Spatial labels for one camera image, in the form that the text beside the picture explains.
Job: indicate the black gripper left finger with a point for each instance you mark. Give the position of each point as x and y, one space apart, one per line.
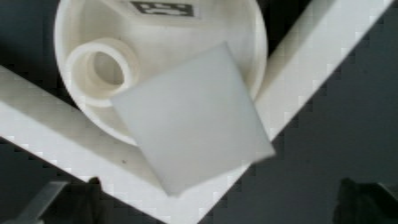
65 204

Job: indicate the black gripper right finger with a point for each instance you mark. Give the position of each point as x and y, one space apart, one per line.
366 203

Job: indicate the white round stool seat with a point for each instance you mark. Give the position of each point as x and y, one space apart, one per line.
115 49

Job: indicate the white stool leg with tag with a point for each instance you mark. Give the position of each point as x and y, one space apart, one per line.
147 9

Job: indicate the white U-shaped fence wall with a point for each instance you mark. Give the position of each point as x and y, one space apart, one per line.
44 126

